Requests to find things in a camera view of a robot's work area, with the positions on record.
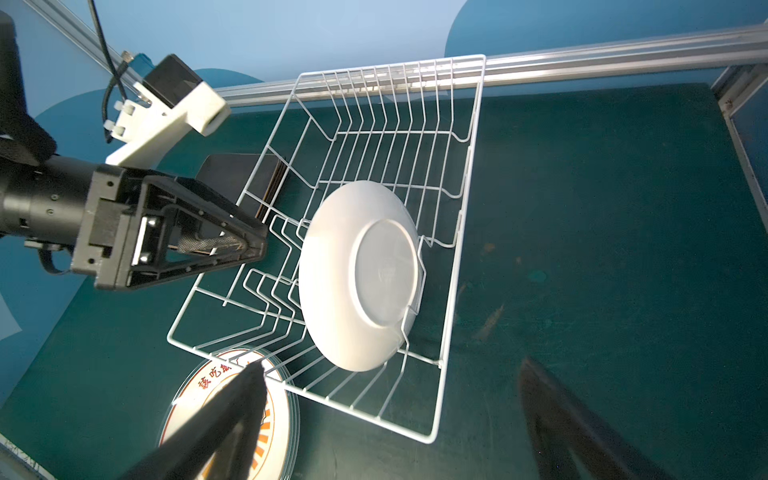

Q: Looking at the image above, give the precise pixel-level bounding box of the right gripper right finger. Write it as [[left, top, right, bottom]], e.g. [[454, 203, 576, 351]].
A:
[[518, 358, 671, 479]]

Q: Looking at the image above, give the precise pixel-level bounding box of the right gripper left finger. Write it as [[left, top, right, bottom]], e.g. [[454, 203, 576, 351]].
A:
[[122, 362, 267, 479]]

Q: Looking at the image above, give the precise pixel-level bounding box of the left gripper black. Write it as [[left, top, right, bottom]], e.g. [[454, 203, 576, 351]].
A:
[[71, 164, 268, 291]]

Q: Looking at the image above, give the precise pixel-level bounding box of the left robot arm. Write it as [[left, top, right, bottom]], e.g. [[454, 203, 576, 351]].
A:
[[1, 15, 268, 290]]

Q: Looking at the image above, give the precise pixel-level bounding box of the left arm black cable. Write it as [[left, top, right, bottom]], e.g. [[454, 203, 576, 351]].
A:
[[86, 0, 130, 142]]

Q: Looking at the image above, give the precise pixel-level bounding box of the left aluminium frame post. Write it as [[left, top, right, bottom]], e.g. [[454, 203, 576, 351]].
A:
[[24, 0, 123, 74]]

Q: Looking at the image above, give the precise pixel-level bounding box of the aluminium frame post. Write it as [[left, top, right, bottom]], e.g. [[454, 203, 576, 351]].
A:
[[24, 0, 123, 74], [711, 63, 767, 228]]

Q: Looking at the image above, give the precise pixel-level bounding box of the white wire dish rack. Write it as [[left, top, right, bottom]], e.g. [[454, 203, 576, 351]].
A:
[[167, 55, 486, 444]]

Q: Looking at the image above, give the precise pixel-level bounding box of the right aluminium frame post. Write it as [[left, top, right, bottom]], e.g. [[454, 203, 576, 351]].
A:
[[711, 63, 767, 228]]

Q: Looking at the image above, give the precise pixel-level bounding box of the aluminium rear frame rail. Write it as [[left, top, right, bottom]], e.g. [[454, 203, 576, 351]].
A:
[[217, 24, 767, 107]]

